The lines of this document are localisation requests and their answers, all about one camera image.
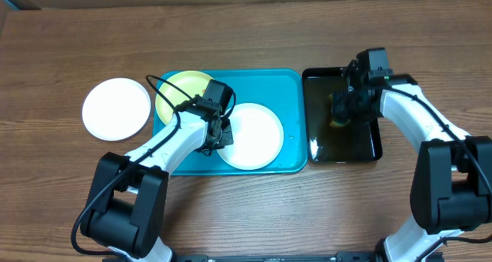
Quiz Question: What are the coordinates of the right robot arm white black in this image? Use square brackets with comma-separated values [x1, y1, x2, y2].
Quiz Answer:
[331, 59, 491, 261]

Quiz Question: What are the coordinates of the white plate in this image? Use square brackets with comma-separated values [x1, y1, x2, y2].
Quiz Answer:
[218, 103, 284, 171]

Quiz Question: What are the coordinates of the yellow plate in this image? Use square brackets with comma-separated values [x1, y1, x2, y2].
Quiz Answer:
[155, 71, 213, 124]

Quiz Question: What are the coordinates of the pale pink plate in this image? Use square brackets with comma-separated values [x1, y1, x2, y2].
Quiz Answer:
[81, 78, 151, 141]

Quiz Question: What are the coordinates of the teal plastic tray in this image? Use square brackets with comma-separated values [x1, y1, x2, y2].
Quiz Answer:
[167, 69, 308, 176]

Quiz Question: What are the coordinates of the black water tray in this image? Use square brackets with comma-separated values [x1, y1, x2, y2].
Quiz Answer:
[302, 67, 383, 163]

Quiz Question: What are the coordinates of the green yellow sponge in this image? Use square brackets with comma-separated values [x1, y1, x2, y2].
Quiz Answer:
[328, 93, 351, 128]

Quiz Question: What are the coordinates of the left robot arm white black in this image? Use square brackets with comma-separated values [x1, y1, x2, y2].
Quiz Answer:
[71, 94, 237, 261]

